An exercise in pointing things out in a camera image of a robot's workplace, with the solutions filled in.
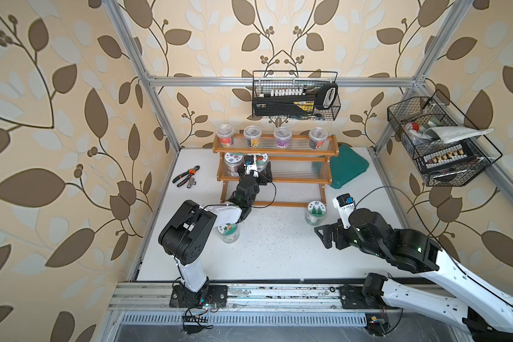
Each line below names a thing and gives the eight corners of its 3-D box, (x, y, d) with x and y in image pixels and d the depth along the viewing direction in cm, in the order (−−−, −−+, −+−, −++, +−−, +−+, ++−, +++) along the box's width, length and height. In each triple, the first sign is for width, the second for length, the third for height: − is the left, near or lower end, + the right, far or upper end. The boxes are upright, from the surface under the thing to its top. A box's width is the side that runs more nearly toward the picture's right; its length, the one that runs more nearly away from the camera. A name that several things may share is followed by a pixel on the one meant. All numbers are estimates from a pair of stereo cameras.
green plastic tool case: (337, 192, 105) (340, 186, 101) (311, 169, 114) (312, 163, 111) (370, 168, 114) (373, 162, 111) (343, 149, 124) (345, 142, 120)
